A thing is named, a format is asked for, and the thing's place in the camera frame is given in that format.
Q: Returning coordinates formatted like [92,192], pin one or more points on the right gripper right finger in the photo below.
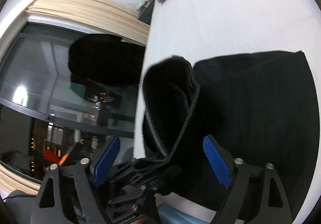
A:
[220,162]

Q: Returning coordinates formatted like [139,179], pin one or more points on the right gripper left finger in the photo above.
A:
[103,159]

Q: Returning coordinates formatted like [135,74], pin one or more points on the black denim pants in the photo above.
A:
[262,109]

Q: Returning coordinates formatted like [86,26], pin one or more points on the light blue stool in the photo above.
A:
[170,215]

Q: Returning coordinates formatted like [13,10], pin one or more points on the dark glass window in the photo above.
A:
[60,87]

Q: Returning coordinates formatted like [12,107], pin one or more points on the beige curtain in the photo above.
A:
[95,13]

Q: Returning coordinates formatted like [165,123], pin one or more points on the dark grey nightstand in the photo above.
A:
[145,15]

